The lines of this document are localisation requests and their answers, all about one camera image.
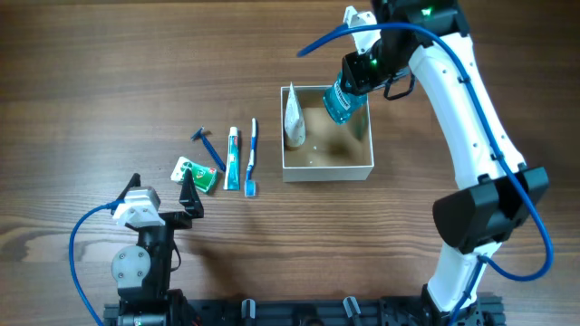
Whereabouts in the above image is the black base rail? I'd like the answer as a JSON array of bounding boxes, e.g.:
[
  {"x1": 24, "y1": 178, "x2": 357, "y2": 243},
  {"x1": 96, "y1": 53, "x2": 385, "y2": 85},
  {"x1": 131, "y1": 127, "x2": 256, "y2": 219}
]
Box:
[{"x1": 102, "y1": 296, "x2": 507, "y2": 326}]

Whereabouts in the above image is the teal mouthwash bottle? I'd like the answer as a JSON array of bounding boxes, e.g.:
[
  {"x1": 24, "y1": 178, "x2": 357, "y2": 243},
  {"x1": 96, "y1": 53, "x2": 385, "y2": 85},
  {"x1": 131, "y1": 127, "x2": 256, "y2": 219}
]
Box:
[{"x1": 323, "y1": 72, "x2": 368, "y2": 125}]

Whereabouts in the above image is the blue disposable razor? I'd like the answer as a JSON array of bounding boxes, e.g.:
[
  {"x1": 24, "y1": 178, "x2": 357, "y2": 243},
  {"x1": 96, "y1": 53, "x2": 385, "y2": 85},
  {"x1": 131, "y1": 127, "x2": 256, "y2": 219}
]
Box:
[{"x1": 190, "y1": 126, "x2": 227, "y2": 172}]

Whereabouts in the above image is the teal white toothpaste tube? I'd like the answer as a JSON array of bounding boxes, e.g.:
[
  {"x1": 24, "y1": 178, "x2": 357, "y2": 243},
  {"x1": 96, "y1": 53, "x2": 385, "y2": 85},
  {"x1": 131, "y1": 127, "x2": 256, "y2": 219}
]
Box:
[{"x1": 224, "y1": 127, "x2": 240, "y2": 190}]

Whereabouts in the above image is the green white soap packet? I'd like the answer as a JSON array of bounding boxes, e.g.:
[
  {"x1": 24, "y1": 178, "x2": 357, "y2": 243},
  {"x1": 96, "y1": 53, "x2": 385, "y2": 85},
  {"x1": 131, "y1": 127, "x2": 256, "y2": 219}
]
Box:
[{"x1": 170, "y1": 157, "x2": 218, "y2": 194}]

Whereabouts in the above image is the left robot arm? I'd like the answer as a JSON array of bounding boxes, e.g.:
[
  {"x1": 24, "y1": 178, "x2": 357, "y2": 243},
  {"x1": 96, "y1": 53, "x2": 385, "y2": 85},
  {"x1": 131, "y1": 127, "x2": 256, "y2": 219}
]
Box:
[{"x1": 103, "y1": 170, "x2": 204, "y2": 326}]

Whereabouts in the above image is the right blue cable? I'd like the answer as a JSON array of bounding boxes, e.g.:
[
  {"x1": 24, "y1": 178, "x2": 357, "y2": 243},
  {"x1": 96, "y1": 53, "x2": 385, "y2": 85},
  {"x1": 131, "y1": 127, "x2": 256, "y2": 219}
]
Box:
[{"x1": 296, "y1": 22, "x2": 556, "y2": 326}]

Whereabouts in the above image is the left blue cable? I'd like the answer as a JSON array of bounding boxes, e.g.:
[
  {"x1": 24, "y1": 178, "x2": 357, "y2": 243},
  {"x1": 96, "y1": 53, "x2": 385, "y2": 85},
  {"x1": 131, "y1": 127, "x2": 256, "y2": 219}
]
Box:
[{"x1": 68, "y1": 200, "x2": 124, "y2": 326}]

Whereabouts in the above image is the white green-leaf lotion tube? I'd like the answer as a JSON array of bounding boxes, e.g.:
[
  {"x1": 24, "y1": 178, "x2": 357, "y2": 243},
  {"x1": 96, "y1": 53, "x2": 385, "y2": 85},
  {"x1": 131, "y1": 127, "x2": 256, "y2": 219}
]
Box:
[{"x1": 284, "y1": 83, "x2": 306, "y2": 148}]

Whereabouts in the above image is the blue white toothbrush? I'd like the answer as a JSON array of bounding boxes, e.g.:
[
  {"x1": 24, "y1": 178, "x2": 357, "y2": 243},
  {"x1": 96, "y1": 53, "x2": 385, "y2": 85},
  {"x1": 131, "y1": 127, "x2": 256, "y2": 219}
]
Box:
[{"x1": 245, "y1": 118, "x2": 258, "y2": 197}]

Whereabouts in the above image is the blue cable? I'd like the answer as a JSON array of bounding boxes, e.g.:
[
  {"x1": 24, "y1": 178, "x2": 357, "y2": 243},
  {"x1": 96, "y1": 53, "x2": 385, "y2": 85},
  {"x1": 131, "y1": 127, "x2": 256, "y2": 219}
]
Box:
[
  {"x1": 68, "y1": 200, "x2": 124, "y2": 326},
  {"x1": 296, "y1": 22, "x2": 556, "y2": 326}
]

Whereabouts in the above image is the white open cardboard box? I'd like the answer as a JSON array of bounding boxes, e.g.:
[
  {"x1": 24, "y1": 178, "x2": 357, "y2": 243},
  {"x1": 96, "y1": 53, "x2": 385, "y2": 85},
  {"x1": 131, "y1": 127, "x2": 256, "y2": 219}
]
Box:
[{"x1": 280, "y1": 85, "x2": 375, "y2": 182}]

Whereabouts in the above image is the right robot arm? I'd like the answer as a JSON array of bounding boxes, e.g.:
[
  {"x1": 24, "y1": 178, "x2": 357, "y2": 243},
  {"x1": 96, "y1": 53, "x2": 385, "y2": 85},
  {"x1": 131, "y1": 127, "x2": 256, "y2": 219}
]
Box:
[{"x1": 324, "y1": 1, "x2": 554, "y2": 325}]

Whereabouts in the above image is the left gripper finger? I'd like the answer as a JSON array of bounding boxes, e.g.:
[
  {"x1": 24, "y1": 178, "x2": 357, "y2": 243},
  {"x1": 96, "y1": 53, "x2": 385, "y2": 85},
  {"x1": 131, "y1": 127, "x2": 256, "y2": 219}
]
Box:
[
  {"x1": 179, "y1": 169, "x2": 204, "y2": 218},
  {"x1": 117, "y1": 173, "x2": 140, "y2": 201}
]

